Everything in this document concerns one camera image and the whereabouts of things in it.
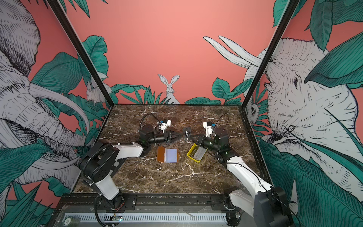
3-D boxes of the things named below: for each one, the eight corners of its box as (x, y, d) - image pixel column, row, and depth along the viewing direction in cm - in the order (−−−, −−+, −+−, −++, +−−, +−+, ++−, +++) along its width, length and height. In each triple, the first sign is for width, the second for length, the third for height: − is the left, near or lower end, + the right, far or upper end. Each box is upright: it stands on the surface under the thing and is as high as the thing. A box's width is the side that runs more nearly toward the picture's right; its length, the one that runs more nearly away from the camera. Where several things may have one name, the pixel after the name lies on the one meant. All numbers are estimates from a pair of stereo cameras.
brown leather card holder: (156, 162, 90) (155, 160, 87) (158, 149, 97) (157, 146, 93) (179, 162, 91) (179, 160, 87) (179, 149, 97) (179, 146, 93)
